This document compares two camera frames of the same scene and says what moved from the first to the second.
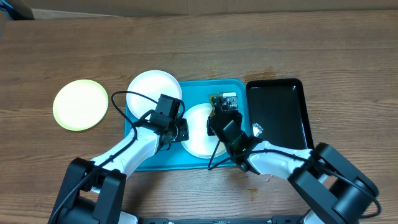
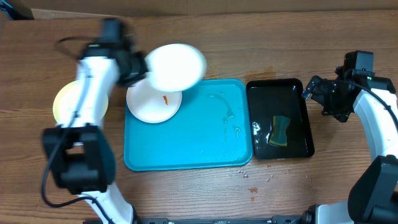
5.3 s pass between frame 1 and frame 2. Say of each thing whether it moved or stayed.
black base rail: stayed
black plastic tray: stayed
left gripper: moved
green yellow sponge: moved
